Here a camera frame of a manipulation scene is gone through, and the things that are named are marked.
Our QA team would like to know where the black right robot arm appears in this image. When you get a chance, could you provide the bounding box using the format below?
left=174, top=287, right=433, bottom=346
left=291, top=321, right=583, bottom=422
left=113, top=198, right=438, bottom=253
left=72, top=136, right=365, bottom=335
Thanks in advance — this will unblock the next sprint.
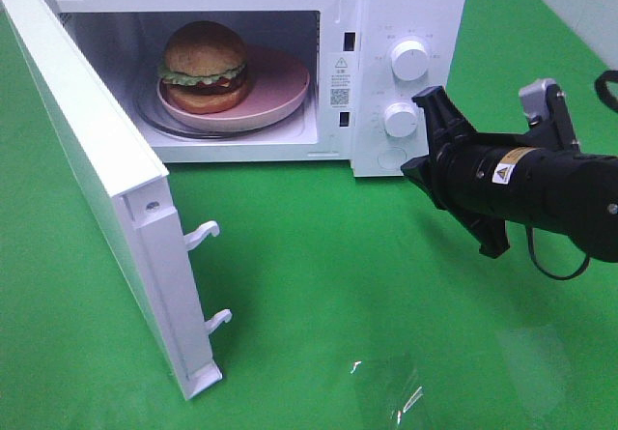
left=401, top=78, right=617, bottom=262

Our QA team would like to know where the toy burger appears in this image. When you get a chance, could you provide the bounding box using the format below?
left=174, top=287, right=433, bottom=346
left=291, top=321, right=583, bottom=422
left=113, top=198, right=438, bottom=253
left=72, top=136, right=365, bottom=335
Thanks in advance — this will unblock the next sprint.
left=158, top=21, right=249, bottom=115

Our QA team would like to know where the clear tape piece centre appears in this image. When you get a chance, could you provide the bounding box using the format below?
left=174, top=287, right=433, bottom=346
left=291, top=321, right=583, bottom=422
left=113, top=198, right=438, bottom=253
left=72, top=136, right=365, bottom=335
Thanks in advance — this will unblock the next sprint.
left=350, top=354, right=435, bottom=429

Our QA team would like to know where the pink round plate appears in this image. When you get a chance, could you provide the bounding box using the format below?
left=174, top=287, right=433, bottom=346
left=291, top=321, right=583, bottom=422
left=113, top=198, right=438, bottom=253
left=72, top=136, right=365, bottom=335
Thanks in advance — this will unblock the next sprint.
left=157, top=45, right=311, bottom=134

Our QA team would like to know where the white round knob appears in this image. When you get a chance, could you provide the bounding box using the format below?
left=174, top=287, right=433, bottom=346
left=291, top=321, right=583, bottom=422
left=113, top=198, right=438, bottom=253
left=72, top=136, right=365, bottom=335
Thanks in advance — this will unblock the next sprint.
left=390, top=39, right=429, bottom=81
left=383, top=102, right=418, bottom=138

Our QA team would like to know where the silver black camera mount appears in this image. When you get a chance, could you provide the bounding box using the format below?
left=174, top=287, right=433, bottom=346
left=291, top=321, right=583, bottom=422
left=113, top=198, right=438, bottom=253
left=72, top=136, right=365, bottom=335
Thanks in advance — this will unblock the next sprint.
left=519, top=78, right=580, bottom=152

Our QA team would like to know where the white microwave door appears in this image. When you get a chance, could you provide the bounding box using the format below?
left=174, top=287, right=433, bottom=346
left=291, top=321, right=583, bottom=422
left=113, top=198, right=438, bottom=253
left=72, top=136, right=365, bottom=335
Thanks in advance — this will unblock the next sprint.
left=1, top=0, right=232, bottom=399

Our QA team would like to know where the round white door button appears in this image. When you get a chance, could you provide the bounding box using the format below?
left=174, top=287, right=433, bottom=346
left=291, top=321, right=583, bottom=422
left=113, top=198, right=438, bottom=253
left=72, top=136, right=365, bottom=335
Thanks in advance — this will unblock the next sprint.
left=378, top=148, right=407, bottom=171

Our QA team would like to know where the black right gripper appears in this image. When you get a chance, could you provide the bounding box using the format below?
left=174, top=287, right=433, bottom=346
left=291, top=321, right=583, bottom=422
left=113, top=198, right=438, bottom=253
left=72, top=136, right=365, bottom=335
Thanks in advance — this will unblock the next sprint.
left=401, top=86, right=510, bottom=258

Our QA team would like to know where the white microwave oven body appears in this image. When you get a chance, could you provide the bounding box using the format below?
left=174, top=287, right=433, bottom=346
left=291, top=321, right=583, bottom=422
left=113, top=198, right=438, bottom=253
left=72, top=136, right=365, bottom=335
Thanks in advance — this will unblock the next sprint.
left=44, top=0, right=464, bottom=177

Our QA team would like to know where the glass microwave turntable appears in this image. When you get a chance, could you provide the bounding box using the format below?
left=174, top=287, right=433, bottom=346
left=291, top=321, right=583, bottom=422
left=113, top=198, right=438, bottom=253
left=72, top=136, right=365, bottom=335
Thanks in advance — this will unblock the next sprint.
left=134, top=86, right=318, bottom=144

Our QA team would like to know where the white warning label sticker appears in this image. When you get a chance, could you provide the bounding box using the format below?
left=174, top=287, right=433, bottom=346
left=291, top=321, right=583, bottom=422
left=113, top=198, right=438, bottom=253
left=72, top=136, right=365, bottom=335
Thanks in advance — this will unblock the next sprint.
left=326, top=51, right=357, bottom=108

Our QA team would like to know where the green table mat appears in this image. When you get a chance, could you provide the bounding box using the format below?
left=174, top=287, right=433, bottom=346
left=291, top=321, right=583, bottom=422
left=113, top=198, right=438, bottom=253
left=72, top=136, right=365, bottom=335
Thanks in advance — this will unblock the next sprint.
left=1, top=21, right=617, bottom=429

